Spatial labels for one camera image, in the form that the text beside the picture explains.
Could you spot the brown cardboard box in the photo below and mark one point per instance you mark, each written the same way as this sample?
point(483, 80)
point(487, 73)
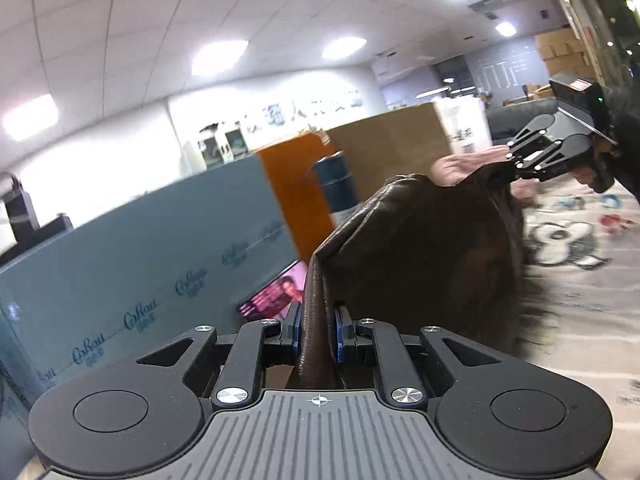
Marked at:
point(404, 141)

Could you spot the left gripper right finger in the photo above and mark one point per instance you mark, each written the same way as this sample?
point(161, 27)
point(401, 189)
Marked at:
point(381, 366)

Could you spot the brown leather jacket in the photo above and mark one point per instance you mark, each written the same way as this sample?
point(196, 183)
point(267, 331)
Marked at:
point(417, 254)

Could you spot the dark blue vacuum bottle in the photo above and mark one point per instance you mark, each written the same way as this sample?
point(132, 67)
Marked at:
point(337, 186)

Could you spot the white printed paper bag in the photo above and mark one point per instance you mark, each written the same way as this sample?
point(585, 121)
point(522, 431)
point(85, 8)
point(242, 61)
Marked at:
point(465, 124)

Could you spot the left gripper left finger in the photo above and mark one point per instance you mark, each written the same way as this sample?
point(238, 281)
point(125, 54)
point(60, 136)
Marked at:
point(241, 360)

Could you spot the blue-grey printed box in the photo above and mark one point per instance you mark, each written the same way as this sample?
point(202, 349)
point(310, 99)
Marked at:
point(185, 255)

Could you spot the black leather sofa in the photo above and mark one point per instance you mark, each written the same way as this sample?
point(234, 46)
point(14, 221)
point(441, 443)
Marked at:
point(506, 121)

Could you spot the patterned bed sheet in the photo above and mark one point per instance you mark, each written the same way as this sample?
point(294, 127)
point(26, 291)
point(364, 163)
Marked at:
point(580, 314)

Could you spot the stacked cardboard boxes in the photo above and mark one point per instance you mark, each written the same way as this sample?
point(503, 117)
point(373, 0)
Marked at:
point(564, 50)

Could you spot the pink knit sweater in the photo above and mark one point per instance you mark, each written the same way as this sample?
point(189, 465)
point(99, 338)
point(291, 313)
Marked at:
point(452, 169)

